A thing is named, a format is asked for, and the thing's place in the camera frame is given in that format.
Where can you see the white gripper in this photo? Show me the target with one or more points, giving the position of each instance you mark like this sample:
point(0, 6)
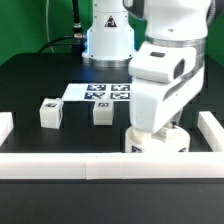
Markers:
point(164, 80)

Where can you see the white round stool seat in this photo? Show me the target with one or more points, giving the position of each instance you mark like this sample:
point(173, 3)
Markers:
point(166, 140)

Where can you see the white fiducial marker sheet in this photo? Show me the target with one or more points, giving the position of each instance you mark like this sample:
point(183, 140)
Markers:
point(92, 91)

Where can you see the white front fence bar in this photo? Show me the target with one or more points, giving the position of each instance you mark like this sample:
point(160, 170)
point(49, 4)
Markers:
point(97, 166)

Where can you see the white right fence piece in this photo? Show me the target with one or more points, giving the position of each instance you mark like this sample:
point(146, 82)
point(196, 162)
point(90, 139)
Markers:
point(212, 131)

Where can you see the white left fence piece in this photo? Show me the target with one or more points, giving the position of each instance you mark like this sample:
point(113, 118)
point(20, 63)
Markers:
point(6, 125)

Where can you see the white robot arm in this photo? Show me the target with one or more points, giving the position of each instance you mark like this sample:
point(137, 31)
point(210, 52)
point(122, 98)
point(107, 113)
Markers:
point(163, 43)

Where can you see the white fence piece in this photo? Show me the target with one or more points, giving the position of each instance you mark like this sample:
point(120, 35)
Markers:
point(212, 131)
point(6, 125)

